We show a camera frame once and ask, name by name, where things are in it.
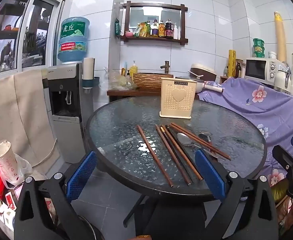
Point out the bronze faucet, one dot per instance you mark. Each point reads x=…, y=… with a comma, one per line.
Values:
x=166, y=67

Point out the brown glass bottle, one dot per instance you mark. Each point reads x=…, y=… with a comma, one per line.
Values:
x=238, y=70

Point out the cream pan with lid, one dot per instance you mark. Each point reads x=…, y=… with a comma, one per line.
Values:
x=212, y=88

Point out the blue water jug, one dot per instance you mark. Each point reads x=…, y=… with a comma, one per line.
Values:
x=74, y=45

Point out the yellow green pouch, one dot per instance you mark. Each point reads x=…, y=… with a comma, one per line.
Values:
x=142, y=30

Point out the green glass bottle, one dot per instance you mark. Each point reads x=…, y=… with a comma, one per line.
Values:
x=148, y=28

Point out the wooden framed mirror shelf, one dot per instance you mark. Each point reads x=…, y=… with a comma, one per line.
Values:
x=127, y=17

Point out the yellow soap pump bottle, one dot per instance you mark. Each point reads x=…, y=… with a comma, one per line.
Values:
x=133, y=69

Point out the beige hanging cloth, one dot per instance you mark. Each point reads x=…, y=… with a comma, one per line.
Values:
x=11, y=110

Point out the purple label bottle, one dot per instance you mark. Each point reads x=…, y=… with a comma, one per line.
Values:
x=155, y=30

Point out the white microwave oven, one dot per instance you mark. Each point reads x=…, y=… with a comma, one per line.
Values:
x=256, y=68

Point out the grey water dispenser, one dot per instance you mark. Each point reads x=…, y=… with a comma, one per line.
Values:
x=66, y=140

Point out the wooden box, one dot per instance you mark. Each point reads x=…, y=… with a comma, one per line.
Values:
x=224, y=80

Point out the white paper cup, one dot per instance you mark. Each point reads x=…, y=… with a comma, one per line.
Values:
x=7, y=162

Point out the woven pattern wash basin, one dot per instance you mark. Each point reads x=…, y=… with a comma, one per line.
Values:
x=149, y=82

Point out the black table base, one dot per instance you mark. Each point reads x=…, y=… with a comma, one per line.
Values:
x=176, y=217

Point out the yellow wrap roll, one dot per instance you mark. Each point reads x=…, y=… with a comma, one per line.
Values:
x=232, y=63

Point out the sliding window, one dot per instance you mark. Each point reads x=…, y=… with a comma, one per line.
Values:
x=6, y=42

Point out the white pump bottle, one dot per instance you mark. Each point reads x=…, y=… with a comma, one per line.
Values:
x=175, y=32

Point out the white slim bottle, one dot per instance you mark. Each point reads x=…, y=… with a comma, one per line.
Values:
x=179, y=33

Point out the small clear bottle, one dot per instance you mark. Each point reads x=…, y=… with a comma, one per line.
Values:
x=225, y=72

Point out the orange label bottle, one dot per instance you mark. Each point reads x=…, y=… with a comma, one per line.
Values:
x=161, y=30

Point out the metal spoon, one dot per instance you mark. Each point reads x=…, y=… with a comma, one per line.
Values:
x=184, y=138
x=205, y=135

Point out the white kitchen appliance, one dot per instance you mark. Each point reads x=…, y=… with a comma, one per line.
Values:
x=282, y=80

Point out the teal wall holder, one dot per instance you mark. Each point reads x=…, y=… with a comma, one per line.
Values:
x=90, y=83

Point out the white plastic tub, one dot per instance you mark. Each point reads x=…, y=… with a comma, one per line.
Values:
x=272, y=55

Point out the purple floral cloth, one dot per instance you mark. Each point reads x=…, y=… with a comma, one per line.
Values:
x=261, y=110

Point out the tall beige rolled mat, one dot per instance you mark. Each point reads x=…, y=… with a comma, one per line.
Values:
x=280, y=40

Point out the clear plastic bag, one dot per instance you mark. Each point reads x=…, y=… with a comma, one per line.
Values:
x=111, y=81

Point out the pink small jar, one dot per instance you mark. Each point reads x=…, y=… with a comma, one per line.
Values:
x=129, y=34

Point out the green hanging packet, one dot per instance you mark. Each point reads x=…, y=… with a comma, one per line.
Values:
x=117, y=28

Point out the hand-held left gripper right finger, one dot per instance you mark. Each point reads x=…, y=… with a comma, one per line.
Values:
x=209, y=175

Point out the white plastic bag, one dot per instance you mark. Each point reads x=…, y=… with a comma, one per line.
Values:
x=24, y=167

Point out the wooden washstand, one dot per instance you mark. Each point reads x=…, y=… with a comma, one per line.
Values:
x=126, y=93

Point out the beige perforated utensil holder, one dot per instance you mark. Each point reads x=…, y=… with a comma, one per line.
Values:
x=166, y=105

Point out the brown white rice cooker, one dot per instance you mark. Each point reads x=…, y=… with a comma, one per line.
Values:
x=201, y=71

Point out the dark soy sauce bottle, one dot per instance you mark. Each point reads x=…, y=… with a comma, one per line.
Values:
x=169, y=31

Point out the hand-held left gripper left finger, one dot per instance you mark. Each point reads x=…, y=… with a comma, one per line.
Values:
x=82, y=175

